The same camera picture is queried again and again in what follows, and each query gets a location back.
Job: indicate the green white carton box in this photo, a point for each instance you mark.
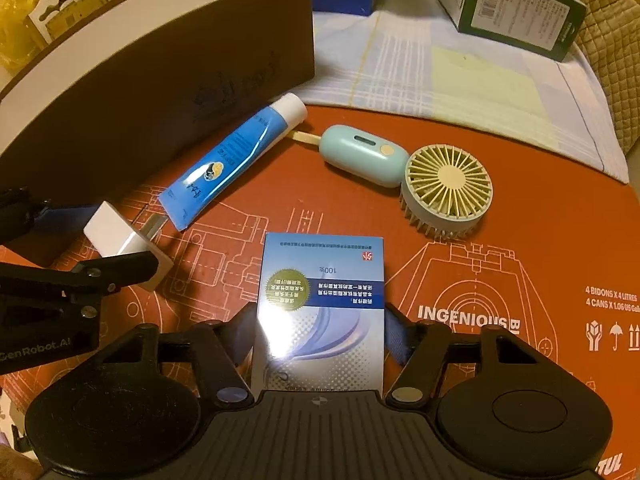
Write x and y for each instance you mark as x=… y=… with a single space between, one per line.
x=545 y=27

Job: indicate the orange printed cardboard mat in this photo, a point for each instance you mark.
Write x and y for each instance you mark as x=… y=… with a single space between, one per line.
x=556 y=256

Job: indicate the yellow plastic bag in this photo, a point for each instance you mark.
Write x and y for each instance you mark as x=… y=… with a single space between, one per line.
x=17 y=46

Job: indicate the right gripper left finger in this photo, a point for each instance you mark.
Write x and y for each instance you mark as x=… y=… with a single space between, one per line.
x=218 y=349

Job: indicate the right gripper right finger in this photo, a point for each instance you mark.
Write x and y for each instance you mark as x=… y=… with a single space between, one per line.
x=420 y=349

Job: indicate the blue white medicine box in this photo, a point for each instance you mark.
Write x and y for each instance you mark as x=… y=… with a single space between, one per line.
x=320 y=314

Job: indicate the brown cardboard storage box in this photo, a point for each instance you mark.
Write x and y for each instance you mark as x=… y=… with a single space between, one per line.
x=124 y=92

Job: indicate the white carved chair back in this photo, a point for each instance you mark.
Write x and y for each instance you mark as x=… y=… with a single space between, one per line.
x=38 y=19

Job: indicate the checkered bed sheet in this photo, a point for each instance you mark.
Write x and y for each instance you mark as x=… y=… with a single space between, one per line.
x=408 y=59

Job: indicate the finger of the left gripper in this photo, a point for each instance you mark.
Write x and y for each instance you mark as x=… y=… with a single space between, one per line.
x=97 y=277

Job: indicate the white power adapter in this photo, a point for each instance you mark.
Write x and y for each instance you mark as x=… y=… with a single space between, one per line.
x=111 y=234

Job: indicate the beige quilted cushion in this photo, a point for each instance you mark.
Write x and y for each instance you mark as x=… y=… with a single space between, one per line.
x=609 y=38

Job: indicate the blue white cream tube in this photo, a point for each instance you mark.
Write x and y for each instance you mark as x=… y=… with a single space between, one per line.
x=190 y=194

